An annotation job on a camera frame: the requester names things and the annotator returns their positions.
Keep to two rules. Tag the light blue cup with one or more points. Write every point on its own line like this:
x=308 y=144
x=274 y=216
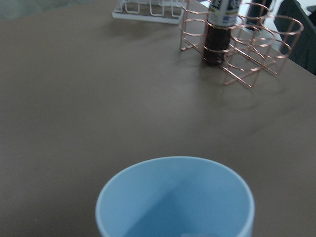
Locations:
x=176 y=197

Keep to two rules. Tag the dark bottle in rack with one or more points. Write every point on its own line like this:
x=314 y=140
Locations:
x=222 y=16

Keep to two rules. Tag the copper wire bottle rack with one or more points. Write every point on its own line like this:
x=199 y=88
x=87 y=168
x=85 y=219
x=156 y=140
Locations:
x=258 y=41

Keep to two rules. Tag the white wire rack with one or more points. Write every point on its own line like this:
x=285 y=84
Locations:
x=158 y=11

